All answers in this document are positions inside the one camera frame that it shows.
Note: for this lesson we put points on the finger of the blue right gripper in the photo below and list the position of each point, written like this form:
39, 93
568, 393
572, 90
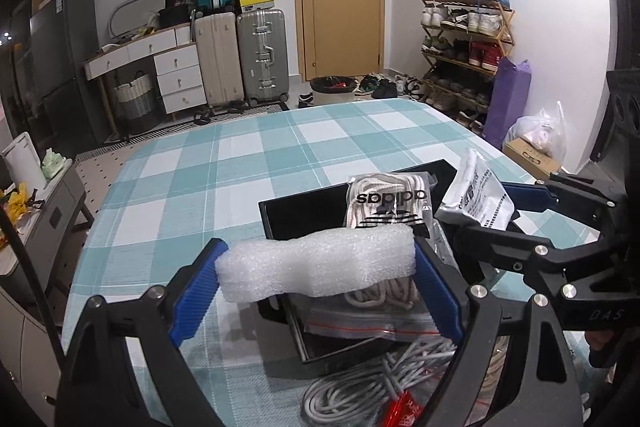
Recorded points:
528, 197

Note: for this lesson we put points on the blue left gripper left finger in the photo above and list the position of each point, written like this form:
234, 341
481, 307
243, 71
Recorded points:
191, 291

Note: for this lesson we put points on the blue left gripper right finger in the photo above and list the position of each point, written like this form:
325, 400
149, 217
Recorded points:
439, 299

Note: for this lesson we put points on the silver foil pouch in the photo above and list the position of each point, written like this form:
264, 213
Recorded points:
476, 197

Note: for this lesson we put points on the white foam wrap piece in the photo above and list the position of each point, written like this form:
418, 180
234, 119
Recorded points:
321, 264

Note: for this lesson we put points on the red white plastic bag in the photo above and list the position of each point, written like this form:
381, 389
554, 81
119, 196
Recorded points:
405, 411

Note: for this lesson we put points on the adidas shoelace bag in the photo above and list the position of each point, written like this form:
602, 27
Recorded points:
378, 199

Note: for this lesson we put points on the right hand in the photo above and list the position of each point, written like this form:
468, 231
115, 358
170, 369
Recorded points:
602, 348

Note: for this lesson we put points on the cardboard box on floor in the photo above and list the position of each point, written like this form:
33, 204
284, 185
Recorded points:
537, 164

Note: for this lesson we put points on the clear zip bag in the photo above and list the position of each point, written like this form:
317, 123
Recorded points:
336, 317

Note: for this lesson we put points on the checkered teal tablecloth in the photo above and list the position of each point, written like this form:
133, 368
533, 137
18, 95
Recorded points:
159, 202

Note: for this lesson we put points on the purple bag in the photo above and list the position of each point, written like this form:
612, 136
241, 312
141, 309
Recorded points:
508, 99

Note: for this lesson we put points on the grey side cabinet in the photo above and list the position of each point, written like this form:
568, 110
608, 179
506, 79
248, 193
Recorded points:
64, 211

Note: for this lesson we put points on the wooden shoe rack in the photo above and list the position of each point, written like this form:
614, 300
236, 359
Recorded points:
464, 42

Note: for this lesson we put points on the woven laundry basket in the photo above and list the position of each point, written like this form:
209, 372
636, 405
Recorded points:
138, 103

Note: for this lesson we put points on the pale green toy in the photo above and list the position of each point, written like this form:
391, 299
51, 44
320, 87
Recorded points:
54, 163

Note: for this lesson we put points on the yellow snack bag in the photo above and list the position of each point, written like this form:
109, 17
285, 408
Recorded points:
18, 202

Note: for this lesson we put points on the white small appliance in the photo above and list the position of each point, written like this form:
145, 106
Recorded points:
24, 164

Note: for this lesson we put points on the round bin with shoes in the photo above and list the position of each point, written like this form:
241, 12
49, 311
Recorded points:
330, 90

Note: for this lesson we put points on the white drawer desk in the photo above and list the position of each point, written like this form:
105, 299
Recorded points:
169, 56

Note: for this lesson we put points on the beige suitcase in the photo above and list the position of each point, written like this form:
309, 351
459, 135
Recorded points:
218, 53

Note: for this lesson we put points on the silver suitcase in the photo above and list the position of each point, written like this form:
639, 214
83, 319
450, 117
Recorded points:
263, 56

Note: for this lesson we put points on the black bag on desk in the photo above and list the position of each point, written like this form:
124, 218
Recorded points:
175, 12

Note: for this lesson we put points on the oval mirror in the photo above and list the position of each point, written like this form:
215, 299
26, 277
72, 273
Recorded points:
132, 15

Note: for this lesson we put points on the grey refrigerator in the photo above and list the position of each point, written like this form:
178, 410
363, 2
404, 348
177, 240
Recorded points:
64, 37

